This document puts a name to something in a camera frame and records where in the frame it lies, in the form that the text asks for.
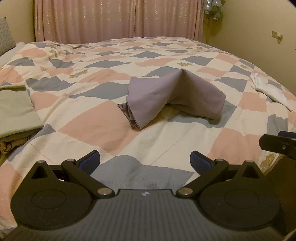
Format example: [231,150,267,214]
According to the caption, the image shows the purple garment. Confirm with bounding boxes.
[118,69,226,130]

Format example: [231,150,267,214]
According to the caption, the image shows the white sock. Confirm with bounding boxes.
[251,73,293,112]

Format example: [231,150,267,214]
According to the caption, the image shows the folded green garment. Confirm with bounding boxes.
[1,85,44,142]

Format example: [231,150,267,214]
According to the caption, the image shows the checkered pink blue quilt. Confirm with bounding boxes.
[1,37,295,237]

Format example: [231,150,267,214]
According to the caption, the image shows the grey pillow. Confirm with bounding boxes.
[0,17,16,55]

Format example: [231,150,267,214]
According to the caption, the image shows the pink curtain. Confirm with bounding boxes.
[34,0,203,44]

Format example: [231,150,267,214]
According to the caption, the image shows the silver foil decoration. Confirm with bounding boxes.
[203,0,222,21]

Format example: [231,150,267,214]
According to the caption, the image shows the wall socket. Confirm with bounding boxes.
[271,31,283,44]

